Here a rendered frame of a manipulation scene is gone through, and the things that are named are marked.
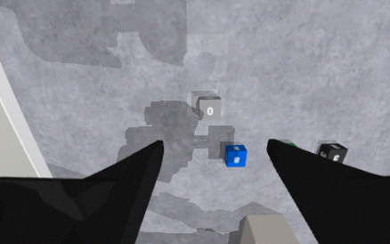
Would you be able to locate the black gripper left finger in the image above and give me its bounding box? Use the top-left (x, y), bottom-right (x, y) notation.
top-left (0, 140), bottom-right (164, 244)

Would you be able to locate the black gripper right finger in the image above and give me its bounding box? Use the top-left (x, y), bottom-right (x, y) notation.
top-left (266, 139), bottom-right (390, 244)

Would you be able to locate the blue block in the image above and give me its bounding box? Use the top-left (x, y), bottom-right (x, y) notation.
top-left (224, 145), bottom-right (248, 167)

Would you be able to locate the black block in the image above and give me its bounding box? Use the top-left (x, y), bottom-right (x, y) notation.
top-left (318, 143), bottom-right (348, 164)

